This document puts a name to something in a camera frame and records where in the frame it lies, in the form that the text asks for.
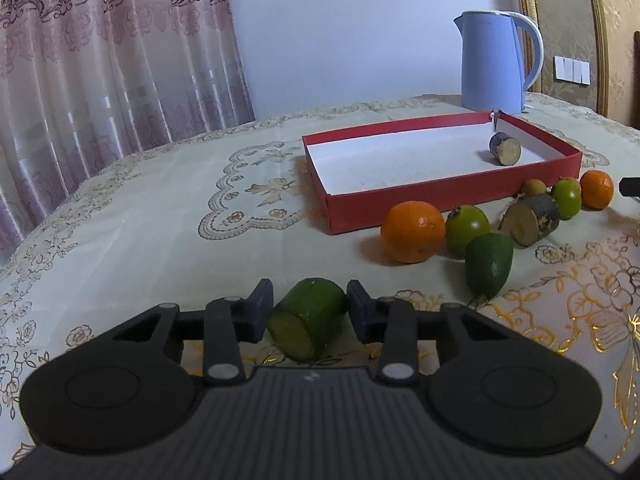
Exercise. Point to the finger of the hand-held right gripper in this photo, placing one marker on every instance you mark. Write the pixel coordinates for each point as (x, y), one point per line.
(631, 186)

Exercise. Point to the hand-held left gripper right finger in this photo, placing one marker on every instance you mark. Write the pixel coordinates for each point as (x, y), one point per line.
(357, 310)

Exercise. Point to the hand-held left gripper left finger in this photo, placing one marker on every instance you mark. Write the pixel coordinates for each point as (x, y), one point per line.
(257, 310)

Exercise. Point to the small orange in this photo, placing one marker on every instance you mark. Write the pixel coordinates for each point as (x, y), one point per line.
(596, 189)

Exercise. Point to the cut green cucumber piece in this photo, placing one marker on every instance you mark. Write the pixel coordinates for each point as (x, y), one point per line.
(305, 320)

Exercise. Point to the large orange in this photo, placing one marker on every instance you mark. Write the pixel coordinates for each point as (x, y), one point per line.
(412, 232)

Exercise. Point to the red cardboard box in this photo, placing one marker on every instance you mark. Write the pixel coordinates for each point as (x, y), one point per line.
(360, 210)

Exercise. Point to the dark sugarcane piece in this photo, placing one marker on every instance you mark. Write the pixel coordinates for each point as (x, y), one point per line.
(506, 150)
(530, 220)

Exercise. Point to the tapered green cucumber end piece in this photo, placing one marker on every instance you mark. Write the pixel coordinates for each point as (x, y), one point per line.
(489, 265)

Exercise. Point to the green jujube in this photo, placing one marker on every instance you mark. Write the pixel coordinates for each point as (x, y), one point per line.
(566, 197)
(466, 227)

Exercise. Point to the brown longan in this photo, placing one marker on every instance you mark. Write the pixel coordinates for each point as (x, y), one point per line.
(534, 188)

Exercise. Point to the blue electric kettle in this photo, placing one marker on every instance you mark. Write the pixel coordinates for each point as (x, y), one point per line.
(490, 60)

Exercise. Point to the pink patterned curtain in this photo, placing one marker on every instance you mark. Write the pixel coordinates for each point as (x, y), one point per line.
(100, 85)

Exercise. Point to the white wall switch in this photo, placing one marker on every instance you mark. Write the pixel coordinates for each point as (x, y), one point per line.
(570, 69)

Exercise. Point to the gold framed padded wall panel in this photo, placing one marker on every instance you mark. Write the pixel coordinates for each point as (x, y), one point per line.
(565, 10)

